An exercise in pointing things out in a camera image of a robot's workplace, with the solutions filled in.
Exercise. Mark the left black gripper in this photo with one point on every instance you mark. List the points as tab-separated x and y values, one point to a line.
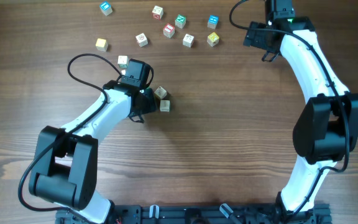
151	105

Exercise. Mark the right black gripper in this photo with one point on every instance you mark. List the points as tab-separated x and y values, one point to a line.
253	38

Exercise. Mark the green Z wooden block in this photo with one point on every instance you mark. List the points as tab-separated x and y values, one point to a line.
149	90

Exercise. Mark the wooden block yellow side A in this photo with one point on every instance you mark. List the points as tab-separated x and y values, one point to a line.
160	93

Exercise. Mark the wooden block apple picture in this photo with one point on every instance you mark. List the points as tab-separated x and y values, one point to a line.
165	105

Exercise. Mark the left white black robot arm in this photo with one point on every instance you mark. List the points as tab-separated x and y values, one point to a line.
65	165

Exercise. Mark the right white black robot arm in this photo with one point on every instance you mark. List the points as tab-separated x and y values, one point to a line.
327	129

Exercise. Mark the wooden block green V side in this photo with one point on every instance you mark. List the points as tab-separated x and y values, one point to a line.
123	61

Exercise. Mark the yellow top block carrot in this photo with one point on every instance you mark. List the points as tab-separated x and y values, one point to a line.
213	39

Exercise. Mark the blue top block right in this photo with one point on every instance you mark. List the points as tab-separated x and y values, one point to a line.
212	21

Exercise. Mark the yellow top wooden block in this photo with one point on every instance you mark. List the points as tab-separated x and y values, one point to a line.
102	45

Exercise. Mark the red top wooden block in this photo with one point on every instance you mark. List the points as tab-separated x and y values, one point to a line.
169	30

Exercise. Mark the wooden block red six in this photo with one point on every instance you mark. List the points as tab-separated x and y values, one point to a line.
188	40

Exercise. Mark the green N wooden block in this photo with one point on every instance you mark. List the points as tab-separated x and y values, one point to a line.
180	21

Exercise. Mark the red side wooden block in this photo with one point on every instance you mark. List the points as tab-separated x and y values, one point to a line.
157	12

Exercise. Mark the blue top wooden block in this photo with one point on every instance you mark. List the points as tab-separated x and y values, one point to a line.
106	8

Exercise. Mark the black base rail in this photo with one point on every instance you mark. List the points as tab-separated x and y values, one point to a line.
251	213

